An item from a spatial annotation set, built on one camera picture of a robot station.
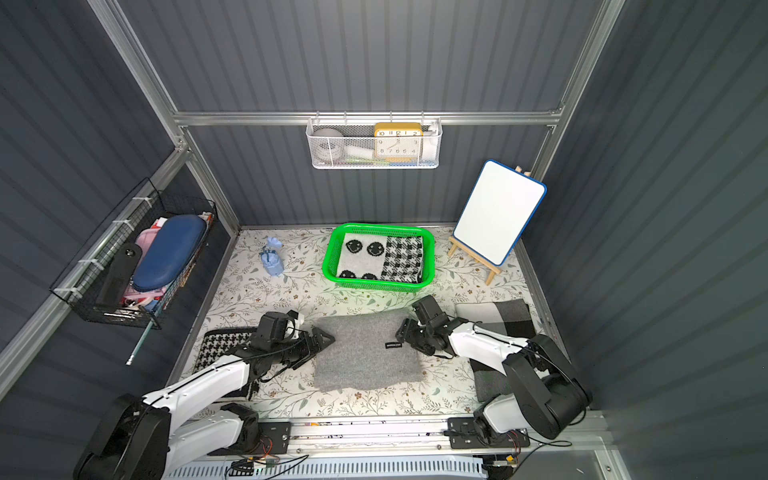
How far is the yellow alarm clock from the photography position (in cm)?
88

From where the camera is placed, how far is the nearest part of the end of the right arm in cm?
66

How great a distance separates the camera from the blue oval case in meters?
0.63

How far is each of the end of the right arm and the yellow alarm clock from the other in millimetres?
466

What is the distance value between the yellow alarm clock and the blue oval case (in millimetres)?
550
